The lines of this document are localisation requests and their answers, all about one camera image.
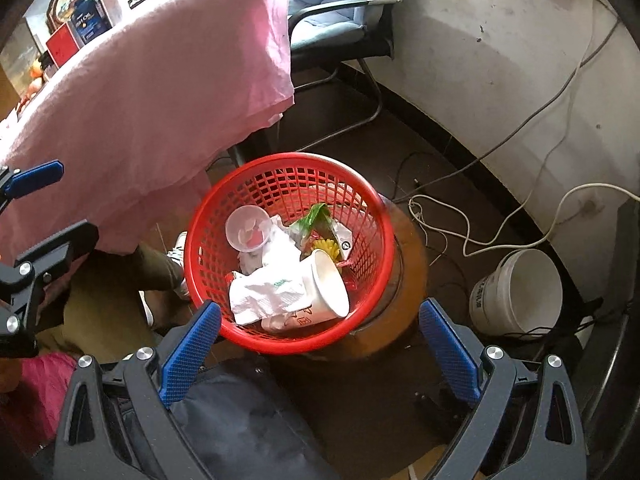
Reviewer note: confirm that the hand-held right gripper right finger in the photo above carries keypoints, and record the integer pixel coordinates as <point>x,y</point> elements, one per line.
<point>445,350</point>

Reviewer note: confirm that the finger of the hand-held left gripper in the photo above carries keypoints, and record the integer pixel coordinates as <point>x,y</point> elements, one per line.
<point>70,245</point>
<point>37,175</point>

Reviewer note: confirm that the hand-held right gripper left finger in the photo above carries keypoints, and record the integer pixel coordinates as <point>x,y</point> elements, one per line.
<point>192,355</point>

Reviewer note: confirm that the white tissue paper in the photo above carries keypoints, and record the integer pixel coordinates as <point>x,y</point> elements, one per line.
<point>265,290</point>

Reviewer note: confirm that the yellow foam fruit net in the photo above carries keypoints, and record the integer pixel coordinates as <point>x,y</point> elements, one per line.
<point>325,249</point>

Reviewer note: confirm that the red plastic basket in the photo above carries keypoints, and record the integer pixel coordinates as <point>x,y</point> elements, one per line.
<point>220,190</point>

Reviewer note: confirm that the green snack packet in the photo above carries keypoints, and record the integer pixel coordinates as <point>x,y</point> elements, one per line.
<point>312,217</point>

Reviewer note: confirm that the person's leg in olive pants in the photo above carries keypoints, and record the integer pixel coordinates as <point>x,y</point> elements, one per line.
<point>100,305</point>

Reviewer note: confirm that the pink garment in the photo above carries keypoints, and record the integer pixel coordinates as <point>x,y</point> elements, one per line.
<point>45,390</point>

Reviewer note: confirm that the dark blue garment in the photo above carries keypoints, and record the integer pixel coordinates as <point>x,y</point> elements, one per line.
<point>250,425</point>

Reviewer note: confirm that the person's white shoe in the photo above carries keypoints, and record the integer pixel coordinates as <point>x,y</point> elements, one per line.
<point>181,260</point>

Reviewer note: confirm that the white plastic bucket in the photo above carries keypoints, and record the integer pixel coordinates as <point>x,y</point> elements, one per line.
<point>520,290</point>

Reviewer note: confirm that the large orange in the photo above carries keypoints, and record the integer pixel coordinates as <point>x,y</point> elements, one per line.
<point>36,71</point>

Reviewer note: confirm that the red box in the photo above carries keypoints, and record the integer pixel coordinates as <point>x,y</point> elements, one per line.
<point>65,47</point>

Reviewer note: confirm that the clear plastic cup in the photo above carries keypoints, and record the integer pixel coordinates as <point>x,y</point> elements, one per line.
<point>245,227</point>

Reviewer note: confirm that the pink floral tablecloth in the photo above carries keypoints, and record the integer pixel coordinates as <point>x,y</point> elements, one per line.
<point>150,90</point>

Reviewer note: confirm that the white wrapper with black mark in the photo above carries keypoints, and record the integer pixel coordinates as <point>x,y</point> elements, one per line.
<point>342,240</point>

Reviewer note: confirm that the dark blue supplement bottle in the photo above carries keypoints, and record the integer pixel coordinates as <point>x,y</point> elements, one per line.
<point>90,20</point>

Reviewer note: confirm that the office chair with blue cushion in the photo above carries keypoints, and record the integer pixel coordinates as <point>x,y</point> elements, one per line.
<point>345,5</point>

